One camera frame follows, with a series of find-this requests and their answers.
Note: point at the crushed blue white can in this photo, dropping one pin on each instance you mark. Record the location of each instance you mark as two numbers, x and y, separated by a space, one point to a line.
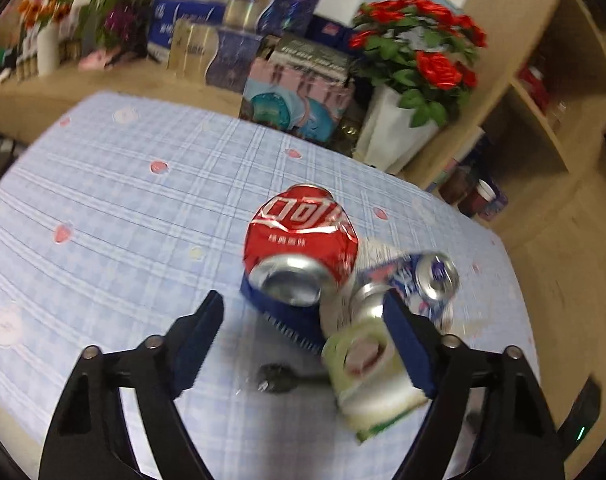
408 275

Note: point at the red rose plant white pot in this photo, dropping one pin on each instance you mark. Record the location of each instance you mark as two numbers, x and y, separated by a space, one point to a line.
423 70

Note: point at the wide gold purple box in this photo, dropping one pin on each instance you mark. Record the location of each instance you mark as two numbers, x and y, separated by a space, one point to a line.
213 55

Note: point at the white vase orange flowers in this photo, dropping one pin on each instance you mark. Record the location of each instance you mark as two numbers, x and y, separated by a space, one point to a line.
48 50

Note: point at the dark brown cup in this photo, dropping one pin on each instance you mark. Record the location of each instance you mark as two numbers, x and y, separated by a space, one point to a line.
455 187

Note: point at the row of small brown bottles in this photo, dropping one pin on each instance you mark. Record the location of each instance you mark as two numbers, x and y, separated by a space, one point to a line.
27 60

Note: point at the small blue box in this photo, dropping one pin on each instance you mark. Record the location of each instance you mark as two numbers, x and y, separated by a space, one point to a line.
333 30

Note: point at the red cup white rim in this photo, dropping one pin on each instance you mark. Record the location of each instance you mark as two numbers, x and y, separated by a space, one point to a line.
484 197

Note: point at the red basket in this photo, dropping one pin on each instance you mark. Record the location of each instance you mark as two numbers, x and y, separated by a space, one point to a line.
533 87

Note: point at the wooden shelf unit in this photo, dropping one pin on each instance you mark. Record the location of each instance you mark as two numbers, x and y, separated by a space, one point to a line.
533 160

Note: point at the pink teal gift box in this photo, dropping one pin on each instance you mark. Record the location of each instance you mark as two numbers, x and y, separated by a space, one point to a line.
293 105

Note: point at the pink pouch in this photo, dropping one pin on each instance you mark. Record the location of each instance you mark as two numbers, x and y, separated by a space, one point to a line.
98 60

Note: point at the dark printed box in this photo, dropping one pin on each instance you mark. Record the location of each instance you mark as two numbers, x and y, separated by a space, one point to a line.
313 57

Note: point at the wooden sideboard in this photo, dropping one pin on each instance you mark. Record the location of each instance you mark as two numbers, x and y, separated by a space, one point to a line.
108 85

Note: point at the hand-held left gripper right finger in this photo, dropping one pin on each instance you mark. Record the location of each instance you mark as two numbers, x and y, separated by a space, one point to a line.
408 345

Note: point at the blue white box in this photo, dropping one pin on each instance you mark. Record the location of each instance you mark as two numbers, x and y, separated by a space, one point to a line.
188 15

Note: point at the clear glass bottle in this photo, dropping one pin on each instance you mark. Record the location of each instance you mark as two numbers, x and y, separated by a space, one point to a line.
558 115

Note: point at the green white can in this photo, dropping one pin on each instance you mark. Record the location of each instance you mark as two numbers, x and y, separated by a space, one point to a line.
373 395

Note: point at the blue checked tablecloth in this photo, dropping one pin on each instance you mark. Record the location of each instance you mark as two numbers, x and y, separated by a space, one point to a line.
133 210

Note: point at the tall gold purple box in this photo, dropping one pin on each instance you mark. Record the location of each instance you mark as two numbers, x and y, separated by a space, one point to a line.
273 5

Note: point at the dark blue carton box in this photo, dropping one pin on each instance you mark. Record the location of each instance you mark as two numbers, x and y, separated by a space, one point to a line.
293 325

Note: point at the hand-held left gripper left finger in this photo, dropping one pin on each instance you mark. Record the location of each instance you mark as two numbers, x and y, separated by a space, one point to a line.
198 345

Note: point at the crushed red can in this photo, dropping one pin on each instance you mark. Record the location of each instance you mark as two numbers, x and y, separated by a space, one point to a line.
298 230

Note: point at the purple flower bunch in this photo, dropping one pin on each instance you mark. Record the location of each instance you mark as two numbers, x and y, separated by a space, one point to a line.
120 22

